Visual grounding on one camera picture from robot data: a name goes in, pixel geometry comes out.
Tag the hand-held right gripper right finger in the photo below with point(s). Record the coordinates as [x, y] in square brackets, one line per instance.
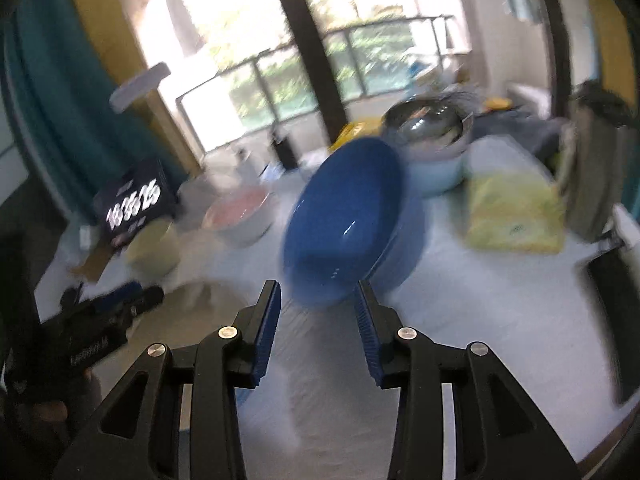
[367, 340]

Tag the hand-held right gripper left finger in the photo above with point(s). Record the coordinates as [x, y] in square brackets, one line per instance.
[265, 340]

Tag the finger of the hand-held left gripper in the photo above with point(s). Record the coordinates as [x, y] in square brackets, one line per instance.
[73, 297]
[122, 296]

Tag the cream bowl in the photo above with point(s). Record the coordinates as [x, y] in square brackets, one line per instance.
[152, 252]

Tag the blue bowl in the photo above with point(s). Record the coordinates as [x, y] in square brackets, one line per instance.
[345, 210]

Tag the pink bowl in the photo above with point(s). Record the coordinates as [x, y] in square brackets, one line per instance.
[235, 210]

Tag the person's left hand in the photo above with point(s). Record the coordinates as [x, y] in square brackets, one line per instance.
[47, 411]

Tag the cardboard box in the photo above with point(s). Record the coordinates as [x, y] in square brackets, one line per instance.
[97, 260]

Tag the black tablet with clock display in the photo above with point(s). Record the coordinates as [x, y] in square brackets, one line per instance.
[132, 200]

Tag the pale blue pot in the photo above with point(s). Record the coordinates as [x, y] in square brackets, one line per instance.
[440, 172]

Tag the black charger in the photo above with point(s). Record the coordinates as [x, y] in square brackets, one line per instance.
[285, 150]

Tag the yellow cloth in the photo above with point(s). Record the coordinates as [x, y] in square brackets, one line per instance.
[515, 210]

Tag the yellow bag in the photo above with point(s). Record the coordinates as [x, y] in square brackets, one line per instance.
[357, 130]

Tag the white desk lamp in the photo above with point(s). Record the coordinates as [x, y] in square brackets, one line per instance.
[140, 85]

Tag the teal curtain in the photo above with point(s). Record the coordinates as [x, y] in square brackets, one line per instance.
[60, 85]

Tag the steel bowl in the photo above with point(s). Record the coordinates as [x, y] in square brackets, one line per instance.
[425, 120]

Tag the black flat object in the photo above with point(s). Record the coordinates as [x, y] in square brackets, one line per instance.
[612, 320]

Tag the grey cloth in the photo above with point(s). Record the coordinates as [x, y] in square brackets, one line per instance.
[530, 130]

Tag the yellow curtain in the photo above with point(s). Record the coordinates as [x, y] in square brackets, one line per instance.
[110, 20]
[610, 35]

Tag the steel thermos flask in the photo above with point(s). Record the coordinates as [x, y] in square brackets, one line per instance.
[595, 160]

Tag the balcony railing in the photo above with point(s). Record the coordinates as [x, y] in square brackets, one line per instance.
[380, 22]

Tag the dark sliding door frame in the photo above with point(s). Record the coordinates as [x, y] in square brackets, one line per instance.
[310, 60]

